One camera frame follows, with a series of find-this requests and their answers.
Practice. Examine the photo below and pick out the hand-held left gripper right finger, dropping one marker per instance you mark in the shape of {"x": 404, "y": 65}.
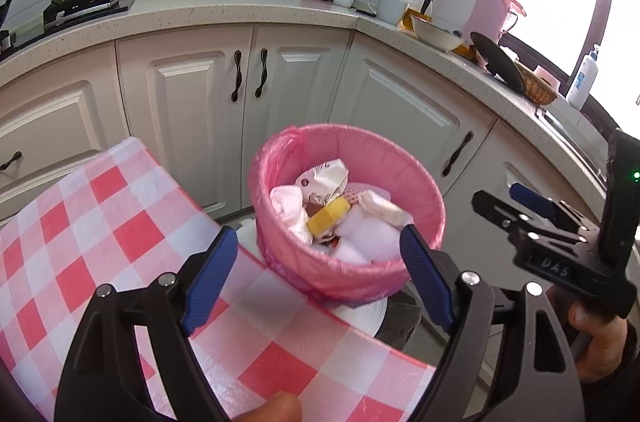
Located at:
{"x": 427, "y": 279}

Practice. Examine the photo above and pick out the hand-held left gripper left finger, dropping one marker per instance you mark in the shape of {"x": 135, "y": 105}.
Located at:
{"x": 210, "y": 282}

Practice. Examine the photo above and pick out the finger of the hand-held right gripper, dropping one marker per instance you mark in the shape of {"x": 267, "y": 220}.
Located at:
{"x": 502, "y": 214}
{"x": 532, "y": 199}

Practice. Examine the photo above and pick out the pink lined trash bin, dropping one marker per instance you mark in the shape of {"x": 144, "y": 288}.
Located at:
{"x": 350, "y": 279}

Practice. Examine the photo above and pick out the plain paper cup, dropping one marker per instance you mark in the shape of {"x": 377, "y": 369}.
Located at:
{"x": 387, "y": 209}

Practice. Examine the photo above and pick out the yellow sponge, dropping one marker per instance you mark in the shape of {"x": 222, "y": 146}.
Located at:
{"x": 329, "y": 214}

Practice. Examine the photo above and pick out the printed paper cup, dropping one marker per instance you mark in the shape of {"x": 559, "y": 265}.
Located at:
{"x": 322, "y": 177}

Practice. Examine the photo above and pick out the person's right forearm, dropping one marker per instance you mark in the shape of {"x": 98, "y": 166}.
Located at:
{"x": 617, "y": 392}

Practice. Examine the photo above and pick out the person's right hand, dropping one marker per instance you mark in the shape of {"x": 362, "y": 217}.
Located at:
{"x": 597, "y": 347}

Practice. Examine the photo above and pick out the person's left hand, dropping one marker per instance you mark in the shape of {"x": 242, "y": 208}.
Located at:
{"x": 272, "y": 409}

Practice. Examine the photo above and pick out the steel sink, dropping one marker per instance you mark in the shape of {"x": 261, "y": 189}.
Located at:
{"x": 570, "y": 137}

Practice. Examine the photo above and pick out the red white checked tablecloth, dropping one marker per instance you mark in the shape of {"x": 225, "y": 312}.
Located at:
{"x": 125, "y": 227}

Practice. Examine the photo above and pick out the wicker basket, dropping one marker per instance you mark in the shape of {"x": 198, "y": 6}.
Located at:
{"x": 540, "y": 90}

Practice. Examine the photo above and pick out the white pump bottle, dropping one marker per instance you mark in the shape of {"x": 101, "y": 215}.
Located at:
{"x": 582, "y": 82}

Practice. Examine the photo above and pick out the round black plate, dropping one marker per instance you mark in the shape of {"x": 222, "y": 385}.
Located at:
{"x": 500, "y": 62}

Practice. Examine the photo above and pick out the white lower kitchen cabinets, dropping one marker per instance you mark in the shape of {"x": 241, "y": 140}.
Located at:
{"x": 185, "y": 102}

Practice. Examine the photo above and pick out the white bowl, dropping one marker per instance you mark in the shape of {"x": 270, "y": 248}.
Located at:
{"x": 435, "y": 35}

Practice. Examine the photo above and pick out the pink thermos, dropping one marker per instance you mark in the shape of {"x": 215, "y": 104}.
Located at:
{"x": 492, "y": 10}

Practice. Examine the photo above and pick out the white mug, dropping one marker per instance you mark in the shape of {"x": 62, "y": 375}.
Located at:
{"x": 392, "y": 10}

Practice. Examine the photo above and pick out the black gas stove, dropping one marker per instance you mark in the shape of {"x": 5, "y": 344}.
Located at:
{"x": 90, "y": 5}

